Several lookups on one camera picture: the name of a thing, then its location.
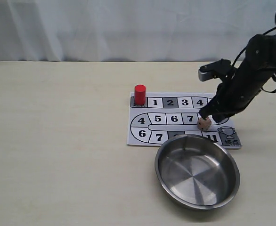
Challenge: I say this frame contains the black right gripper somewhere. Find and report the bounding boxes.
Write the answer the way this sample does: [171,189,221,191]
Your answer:
[199,61,276,124]

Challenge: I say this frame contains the wooden die black pips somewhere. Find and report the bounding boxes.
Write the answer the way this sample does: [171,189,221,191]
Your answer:
[197,117,212,130]

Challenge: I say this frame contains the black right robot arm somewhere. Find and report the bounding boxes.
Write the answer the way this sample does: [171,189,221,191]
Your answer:
[198,34,276,122]

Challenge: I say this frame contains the red cylinder game piece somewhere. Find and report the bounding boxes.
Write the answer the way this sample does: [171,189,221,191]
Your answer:
[134,84,146,105]

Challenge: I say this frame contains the paper number game board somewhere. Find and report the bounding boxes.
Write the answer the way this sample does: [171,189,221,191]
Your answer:
[127,92,242,149]

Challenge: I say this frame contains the stainless steel round dish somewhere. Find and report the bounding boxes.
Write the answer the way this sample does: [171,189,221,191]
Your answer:
[154,134,241,211]

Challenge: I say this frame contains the white curtain backdrop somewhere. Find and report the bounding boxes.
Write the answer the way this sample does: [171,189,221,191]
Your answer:
[0,0,276,62]

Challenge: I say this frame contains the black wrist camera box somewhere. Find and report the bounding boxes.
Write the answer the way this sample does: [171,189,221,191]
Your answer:
[198,59,232,81]

